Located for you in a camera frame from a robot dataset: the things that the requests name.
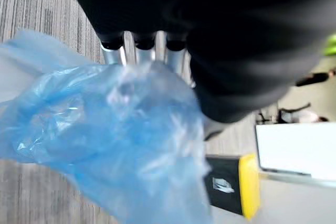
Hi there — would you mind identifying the green object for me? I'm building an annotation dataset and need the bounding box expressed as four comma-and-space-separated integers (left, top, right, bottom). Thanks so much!
322, 34, 336, 57

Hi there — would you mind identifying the blue plastic garbage bag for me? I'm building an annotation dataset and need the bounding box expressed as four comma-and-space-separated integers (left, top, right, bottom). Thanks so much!
0, 30, 213, 224

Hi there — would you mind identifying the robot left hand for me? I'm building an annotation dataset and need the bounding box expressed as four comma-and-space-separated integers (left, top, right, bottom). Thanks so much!
59, 0, 336, 141

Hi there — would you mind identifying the black office chair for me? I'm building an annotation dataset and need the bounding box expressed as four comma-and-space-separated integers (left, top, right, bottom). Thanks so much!
257, 102, 312, 124

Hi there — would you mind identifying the black bin with yellow rim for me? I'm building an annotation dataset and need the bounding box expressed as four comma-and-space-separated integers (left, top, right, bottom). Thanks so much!
203, 153, 261, 221

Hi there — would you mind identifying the white board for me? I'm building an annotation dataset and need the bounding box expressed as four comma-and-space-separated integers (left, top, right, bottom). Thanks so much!
255, 122, 336, 183

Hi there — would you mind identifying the person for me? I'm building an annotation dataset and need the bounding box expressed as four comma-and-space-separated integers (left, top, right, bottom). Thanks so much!
296, 68, 336, 87

